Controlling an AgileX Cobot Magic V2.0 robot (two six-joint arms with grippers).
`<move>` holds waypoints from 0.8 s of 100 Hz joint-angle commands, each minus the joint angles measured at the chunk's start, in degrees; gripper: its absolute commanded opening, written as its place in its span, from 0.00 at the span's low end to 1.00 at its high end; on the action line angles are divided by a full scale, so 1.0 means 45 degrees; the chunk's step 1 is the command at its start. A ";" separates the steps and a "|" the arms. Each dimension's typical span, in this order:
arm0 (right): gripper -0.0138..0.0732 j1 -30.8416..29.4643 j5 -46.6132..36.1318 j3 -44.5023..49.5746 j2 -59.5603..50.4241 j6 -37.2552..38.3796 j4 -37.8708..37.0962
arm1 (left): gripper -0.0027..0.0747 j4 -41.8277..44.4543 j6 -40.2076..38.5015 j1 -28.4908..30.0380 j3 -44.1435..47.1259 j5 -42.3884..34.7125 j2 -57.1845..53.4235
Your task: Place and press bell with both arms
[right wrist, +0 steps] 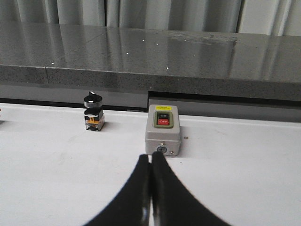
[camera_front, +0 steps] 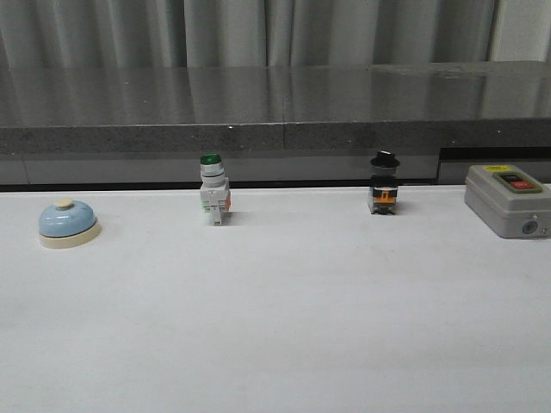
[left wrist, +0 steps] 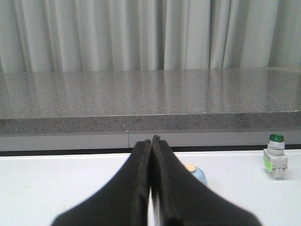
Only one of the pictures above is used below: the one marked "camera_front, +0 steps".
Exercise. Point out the blue and cream call bell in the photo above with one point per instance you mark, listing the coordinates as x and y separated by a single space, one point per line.
67 223

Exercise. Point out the dark granite counter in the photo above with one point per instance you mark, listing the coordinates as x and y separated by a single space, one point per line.
274 127

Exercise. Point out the grey curtain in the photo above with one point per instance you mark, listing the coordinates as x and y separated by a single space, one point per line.
80 34

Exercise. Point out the green push button switch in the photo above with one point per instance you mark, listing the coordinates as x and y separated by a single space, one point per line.
215 189

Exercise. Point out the black selector knob switch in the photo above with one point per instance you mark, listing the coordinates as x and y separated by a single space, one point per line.
383 192

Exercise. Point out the grey on off switch box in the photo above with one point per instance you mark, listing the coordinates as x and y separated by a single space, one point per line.
510 201

